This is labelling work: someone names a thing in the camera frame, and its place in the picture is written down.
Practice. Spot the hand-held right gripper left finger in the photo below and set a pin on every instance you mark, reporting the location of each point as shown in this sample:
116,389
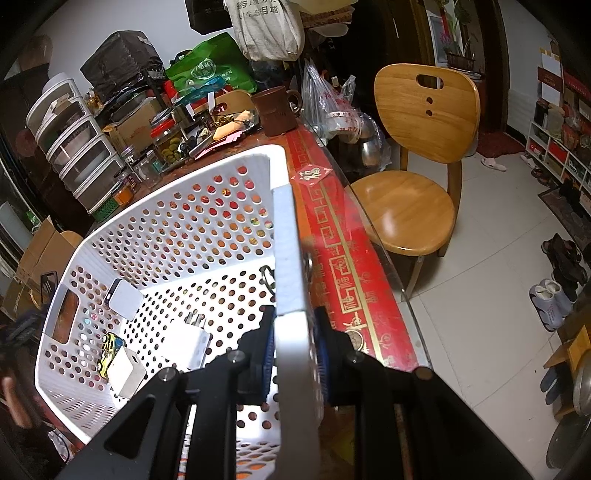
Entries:
268,364

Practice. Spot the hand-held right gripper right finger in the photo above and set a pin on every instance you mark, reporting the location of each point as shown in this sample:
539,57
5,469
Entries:
322,364

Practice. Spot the white cube charger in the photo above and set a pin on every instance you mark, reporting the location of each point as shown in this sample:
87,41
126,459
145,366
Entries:
191,344
124,371

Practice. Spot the yellow toy car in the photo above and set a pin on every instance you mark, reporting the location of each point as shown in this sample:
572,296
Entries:
111,353

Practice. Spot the white charger with black face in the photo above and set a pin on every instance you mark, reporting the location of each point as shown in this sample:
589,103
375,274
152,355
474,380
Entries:
123,297

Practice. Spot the white perforated plastic basket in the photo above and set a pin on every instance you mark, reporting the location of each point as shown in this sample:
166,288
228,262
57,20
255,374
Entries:
184,240

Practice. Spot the person's left hand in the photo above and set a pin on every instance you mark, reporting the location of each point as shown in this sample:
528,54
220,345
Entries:
14,399

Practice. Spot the black phone stand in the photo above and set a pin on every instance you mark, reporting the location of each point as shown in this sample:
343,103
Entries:
48,286

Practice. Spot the open cardboard box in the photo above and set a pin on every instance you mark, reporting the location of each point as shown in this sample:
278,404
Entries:
44,249

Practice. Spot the red patterned tablecloth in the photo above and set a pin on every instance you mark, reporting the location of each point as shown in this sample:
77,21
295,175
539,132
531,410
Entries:
351,258

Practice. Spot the green plastic basket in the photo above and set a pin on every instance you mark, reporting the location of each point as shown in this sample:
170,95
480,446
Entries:
105,208

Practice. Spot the small orange jar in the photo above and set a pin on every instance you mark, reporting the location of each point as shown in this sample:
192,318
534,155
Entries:
123,194

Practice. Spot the stacked white dish cover tower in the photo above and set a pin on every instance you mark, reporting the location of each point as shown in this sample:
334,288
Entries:
76,147

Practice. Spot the wooden chair with cutout back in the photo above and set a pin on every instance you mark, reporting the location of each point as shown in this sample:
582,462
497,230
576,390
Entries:
415,184

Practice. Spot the empty glass jar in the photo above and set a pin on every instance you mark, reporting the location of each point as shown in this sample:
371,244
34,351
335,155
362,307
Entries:
148,165

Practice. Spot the blue slipper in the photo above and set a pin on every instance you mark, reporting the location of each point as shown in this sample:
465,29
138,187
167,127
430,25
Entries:
551,384

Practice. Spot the grey and white shoes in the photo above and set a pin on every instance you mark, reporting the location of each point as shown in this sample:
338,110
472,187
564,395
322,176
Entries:
549,304

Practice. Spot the tray of small items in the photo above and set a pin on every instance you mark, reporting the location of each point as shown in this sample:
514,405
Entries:
226,131

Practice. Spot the printed cardboard box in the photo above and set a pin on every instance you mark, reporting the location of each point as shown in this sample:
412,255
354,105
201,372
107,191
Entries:
134,124

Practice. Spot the glass jar of pickles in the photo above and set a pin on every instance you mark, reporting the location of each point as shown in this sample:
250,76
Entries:
167,141

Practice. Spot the clear plastic bag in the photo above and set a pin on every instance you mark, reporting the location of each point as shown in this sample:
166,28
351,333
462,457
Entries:
341,115

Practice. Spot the brown ceramic mug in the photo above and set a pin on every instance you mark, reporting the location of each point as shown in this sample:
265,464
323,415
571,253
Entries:
274,110

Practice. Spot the metal pots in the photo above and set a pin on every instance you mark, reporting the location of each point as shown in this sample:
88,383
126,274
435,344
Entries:
575,415

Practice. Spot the white slipper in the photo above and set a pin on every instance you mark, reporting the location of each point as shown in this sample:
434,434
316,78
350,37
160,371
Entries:
493,164

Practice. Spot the dark shoes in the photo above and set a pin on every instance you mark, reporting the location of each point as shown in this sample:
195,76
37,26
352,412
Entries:
563,258

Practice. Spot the dark door mat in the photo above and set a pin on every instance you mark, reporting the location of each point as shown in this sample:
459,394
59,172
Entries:
561,212

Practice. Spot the black bag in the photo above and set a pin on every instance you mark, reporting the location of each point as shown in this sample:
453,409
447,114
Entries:
122,60

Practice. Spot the green shopping bag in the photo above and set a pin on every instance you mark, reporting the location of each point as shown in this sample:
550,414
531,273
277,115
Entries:
212,64

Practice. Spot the white shelf unit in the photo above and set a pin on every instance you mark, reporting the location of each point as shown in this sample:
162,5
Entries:
554,157

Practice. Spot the beige tote bag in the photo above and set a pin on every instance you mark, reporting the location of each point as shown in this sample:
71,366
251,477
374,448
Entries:
268,27

